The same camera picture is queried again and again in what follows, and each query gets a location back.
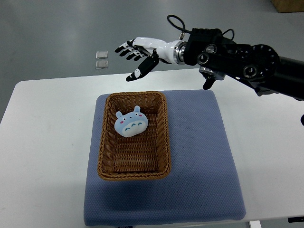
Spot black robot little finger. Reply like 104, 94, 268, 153
120, 40, 134, 48

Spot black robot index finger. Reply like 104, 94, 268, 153
126, 52, 151, 61

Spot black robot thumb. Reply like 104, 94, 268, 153
126, 54, 159, 82

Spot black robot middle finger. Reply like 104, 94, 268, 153
119, 48, 147, 57

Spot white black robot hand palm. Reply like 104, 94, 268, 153
132, 37, 187, 65

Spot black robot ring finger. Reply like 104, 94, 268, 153
115, 45, 139, 53

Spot blue plush toy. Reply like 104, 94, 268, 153
114, 105, 149, 137

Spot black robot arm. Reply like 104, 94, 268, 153
115, 28, 304, 101

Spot brown wicker basket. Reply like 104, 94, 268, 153
97, 91, 171, 181

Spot upper metal floor plate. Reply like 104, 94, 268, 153
95, 51, 108, 59

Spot metal floor plate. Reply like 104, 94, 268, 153
95, 60, 108, 69
95, 51, 108, 59

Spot lower metal floor plate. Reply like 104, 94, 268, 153
95, 60, 108, 69

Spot cardboard box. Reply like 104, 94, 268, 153
271, 0, 304, 13

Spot blue padded mat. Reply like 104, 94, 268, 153
84, 89, 246, 227

